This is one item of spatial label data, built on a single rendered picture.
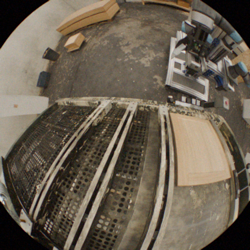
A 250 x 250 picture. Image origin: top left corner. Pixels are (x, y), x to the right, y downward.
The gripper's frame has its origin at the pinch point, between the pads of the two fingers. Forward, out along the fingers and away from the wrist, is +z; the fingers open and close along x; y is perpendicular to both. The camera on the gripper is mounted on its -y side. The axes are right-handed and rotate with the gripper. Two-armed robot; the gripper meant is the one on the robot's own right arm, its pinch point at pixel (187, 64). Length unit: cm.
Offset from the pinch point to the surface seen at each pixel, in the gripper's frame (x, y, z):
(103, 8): -180, -258, -64
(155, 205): 1, 53, 10
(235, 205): 55, 58, 4
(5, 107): -347, 88, -7
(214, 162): 37, 32, 23
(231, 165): 53, 33, 17
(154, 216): 2, 57, 8
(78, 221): -20, 69, 5
